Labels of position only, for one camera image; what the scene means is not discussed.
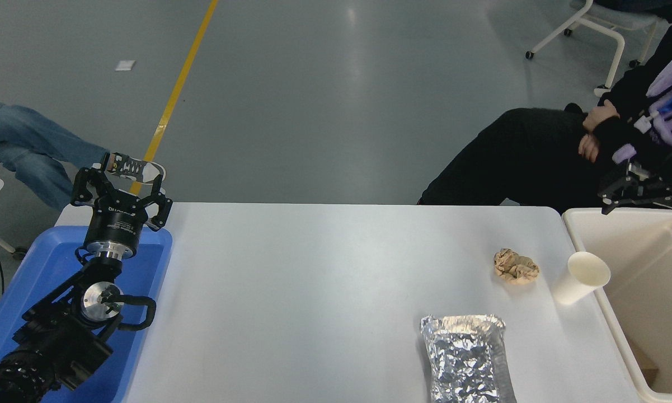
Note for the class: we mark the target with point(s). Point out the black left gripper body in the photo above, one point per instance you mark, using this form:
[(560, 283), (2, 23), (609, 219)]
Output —
[(116, 226)]

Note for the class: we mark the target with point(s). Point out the white paper cup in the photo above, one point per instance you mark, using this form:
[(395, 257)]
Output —
[(579, 280)]

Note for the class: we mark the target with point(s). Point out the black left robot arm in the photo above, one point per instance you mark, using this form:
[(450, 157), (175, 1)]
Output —
[(61, 341)]

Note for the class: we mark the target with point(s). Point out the person's hand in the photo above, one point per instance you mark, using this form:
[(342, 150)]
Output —
[(589, 148), (596, 115)]

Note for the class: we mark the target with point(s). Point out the large pale plastic bin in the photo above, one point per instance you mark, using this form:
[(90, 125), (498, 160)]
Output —
[(638, 263)]

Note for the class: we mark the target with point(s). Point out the blue plastic tray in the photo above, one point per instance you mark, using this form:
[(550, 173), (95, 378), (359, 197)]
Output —
[(50, 263)]

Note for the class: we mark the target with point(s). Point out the person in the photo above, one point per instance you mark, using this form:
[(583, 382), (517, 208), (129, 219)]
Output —
[(509, 157), (22, 140)]

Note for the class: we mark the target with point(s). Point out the white paper scrap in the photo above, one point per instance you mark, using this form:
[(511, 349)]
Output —
[(125, 65)]

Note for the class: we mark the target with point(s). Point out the crumpled tan paper ball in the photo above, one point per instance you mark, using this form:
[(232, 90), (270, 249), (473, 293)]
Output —
[(515, 266)]

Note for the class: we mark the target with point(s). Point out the white wheeled chair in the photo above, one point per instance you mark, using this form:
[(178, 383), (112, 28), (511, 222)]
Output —
[(604, 25)]

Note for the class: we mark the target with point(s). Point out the silver foil tray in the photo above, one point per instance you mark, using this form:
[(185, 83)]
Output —
[(464, 358)]

